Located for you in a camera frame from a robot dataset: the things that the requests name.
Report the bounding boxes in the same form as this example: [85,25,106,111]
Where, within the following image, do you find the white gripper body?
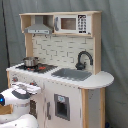
[11,82,41,95]

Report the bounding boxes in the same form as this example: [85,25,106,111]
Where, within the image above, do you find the white oven door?
[30,94,44,128]

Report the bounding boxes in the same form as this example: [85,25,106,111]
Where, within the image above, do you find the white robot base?
[0,114,39,128]

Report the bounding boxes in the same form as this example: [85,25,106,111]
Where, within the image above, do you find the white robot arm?
[0,82,41,115]

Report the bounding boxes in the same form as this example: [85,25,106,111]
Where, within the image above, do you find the wooden toy kitchen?
[7,11,114,128]

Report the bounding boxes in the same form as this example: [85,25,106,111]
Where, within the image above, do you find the black toy stovetop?
[18,63,55,73]

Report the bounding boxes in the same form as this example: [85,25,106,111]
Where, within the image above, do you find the small metal pot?
[23,57,39,67]

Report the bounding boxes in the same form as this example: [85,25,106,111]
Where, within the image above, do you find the white cupboard door with dispenser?
[45,82,82,128]

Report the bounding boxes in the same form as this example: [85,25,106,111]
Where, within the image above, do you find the grey toy sink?
[52,68,92,81]

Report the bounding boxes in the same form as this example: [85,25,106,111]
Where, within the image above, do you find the black toy faucet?
[75,51,93,70]

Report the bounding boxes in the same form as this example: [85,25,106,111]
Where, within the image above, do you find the grey range hood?
[24,15,52,34]

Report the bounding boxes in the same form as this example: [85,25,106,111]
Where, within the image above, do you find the white toy microwave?
[54,14,91,34]

